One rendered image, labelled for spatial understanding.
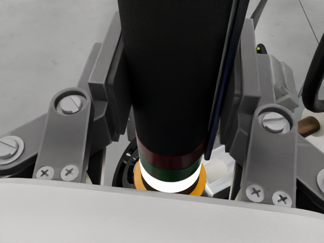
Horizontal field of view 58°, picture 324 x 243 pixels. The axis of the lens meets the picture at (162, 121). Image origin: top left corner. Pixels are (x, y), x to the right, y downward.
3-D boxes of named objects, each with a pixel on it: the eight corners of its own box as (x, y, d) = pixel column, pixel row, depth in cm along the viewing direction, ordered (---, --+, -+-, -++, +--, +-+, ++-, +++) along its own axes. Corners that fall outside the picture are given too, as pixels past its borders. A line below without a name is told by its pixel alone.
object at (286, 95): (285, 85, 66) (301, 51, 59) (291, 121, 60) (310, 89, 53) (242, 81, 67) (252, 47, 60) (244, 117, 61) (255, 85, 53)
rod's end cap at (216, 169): (213, 165, 23) (217, 152, 21) (228, 186, 22) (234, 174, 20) (191, 176, 22) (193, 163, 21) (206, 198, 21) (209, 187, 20)
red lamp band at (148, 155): (182, 104, 16) (184, 88, 15) (218, 151, 14) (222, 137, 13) (126, 128, 15) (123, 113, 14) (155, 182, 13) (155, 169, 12)
